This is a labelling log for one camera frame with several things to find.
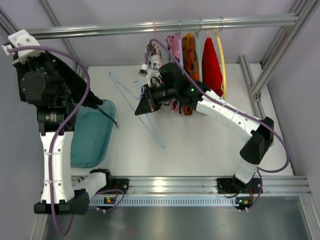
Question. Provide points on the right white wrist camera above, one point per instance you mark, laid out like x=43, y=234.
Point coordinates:
x=147, y=73

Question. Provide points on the yellow hanger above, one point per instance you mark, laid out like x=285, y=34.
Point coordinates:
x=222, y=58

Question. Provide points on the lilac hanger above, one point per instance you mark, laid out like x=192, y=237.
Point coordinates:
x=180, y=46

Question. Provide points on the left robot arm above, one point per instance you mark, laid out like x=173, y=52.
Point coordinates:
x=59, y=196

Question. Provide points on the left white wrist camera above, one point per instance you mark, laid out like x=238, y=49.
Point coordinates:
x=22, y=39

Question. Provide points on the mint green hanger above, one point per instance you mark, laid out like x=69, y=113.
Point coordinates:
x=198, y=50

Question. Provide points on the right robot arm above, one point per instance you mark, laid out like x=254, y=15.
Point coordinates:
x=256, y=133

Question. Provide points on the orange patterned garment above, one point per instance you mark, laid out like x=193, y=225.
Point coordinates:
x=190, y=58

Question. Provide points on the teal plastic bin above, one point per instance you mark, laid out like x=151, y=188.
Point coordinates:
x=92, y=134

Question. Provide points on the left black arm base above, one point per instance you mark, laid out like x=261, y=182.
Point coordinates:
x=117, y=183

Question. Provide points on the black trousers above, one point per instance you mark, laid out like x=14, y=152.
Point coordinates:
x=50, y=85

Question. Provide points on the pink patterned garment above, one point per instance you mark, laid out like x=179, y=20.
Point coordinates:
x=172, y=45

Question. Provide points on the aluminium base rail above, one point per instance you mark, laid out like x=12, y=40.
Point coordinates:
x=207, y=185

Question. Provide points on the aluminium hanging rail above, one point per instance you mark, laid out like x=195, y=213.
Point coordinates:
x=259, y=21

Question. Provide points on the black white patterned garment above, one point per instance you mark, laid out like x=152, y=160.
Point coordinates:
x=154, y=56

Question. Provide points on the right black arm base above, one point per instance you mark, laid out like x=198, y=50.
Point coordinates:
x=233, y=186

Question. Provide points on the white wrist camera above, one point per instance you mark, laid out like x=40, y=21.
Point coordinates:
x=147, y=73
x=22, y=39

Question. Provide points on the grey slotted cable duct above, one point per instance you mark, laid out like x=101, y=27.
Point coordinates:
x=166, y=201

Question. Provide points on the right aluminium frame post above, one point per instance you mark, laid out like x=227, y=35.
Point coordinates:
x=276, y=52

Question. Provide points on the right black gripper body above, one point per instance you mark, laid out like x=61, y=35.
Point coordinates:
x=150, y=99

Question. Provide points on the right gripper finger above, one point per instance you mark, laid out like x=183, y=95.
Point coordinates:
x=140, y=110
x=145, y=102

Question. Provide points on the pink hanger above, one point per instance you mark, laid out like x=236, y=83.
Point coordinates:
x=155, y=36

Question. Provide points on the red garment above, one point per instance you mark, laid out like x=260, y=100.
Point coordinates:
x=211, y=71

